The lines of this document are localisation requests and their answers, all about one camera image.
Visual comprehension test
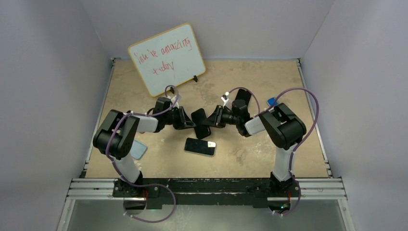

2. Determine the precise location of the blue whiteboard eraser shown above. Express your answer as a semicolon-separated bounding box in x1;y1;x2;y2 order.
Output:
267;97;279;107

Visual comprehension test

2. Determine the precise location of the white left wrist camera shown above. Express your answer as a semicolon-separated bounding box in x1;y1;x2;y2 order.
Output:
170;95;180;107

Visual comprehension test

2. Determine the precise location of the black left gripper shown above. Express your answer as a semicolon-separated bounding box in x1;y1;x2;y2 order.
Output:
164;107;195;130

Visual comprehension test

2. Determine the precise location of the black phone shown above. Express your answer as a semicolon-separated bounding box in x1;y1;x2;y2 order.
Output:
191;108;212;140

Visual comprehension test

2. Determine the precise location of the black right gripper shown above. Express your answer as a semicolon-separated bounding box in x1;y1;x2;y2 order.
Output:
202;105;240;128

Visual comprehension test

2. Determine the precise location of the light blue phone case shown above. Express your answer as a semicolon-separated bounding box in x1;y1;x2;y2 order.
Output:
129;139;148;160

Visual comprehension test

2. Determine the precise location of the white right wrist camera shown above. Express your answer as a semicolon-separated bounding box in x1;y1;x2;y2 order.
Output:
221;91;230;107

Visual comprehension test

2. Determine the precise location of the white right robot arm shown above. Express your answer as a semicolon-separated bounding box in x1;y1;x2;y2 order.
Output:
202;99;306;196

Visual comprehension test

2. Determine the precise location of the black phone case with cutout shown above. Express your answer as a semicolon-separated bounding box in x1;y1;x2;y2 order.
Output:
235;89;252;105

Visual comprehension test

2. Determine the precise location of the silver-edged black-screen phone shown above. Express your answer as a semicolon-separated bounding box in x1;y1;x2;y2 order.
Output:
184;138;217;156

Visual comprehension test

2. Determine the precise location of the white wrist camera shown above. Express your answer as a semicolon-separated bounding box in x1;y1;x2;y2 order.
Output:
170;95;180;107
221;91;230;107

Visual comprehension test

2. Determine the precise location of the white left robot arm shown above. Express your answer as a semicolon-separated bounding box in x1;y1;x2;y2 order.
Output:
92;97;196;197

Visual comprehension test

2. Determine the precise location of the yellow-framed whiteboard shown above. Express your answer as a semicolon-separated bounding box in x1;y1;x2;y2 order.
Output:
128;23;206;97

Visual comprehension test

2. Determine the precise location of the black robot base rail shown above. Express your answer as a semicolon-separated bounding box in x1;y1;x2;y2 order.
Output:
113;176;300;210

